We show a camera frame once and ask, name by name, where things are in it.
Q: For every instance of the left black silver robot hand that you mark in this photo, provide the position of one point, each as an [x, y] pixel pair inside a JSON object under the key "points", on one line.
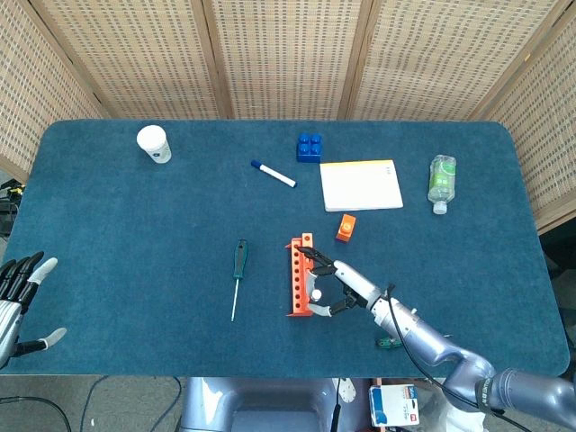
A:
{"points": [[9, 319]]}

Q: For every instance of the woven wicker folding screen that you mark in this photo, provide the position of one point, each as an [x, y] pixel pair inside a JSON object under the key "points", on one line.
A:
{"points": [[288, 54]]}

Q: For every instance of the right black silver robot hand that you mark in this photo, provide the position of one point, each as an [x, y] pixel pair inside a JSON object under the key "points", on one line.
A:
{"points": [[357, 283]]}

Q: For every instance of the blue white cardboard box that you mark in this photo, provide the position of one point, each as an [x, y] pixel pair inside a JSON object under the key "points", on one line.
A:
{"points": [[391, 405]]}

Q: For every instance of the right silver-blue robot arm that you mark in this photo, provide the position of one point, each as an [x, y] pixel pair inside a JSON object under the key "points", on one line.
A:
{"points": [[427, 337]]}

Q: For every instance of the blue four-stud building block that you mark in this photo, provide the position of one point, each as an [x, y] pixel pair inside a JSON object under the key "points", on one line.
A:
{"points": [[309, 148]]}

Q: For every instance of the small orange purple building block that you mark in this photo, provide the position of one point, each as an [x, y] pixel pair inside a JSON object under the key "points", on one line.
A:
{"points": [[345, 228]]}

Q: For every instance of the white crumpled cloth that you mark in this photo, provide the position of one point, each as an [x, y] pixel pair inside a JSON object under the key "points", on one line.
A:
{"points": [[432, 405]]}

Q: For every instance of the clear green-label plastic bottle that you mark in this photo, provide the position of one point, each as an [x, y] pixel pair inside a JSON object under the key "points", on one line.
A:
{"points": [[442, 180]]}

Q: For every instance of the short green black screwdriver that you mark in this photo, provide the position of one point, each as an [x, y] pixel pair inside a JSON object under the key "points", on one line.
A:
{"points": [[387, 344]]}

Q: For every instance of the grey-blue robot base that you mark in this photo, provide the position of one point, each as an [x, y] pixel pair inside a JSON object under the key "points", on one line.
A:
{"points": [[252, 405]]}

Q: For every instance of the white perforated plate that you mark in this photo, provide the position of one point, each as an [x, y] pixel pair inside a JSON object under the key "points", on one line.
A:
{"points": [[346, 391]]}

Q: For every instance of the blue carpet table cover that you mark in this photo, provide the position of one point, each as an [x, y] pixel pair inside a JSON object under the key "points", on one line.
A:
{"points": [[157, 252]]}

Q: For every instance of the long teal black screwdriver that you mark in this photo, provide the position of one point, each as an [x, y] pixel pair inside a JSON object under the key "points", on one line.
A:
{"points": [[240, 258]]}

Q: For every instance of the white yellow-edged notepad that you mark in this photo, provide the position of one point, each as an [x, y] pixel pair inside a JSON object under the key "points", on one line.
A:
{"points": [[362, 186]]}

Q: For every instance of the blue capped white marker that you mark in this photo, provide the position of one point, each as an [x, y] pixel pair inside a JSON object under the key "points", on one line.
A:
{"points": [[275, 174]]}

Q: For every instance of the orange test tube rack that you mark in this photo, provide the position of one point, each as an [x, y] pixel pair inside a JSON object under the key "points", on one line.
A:
{"points": [[297, 283]]}

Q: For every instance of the white floral paper cup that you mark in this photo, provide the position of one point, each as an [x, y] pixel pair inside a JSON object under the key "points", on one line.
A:
{"points": [[153, 141]]}

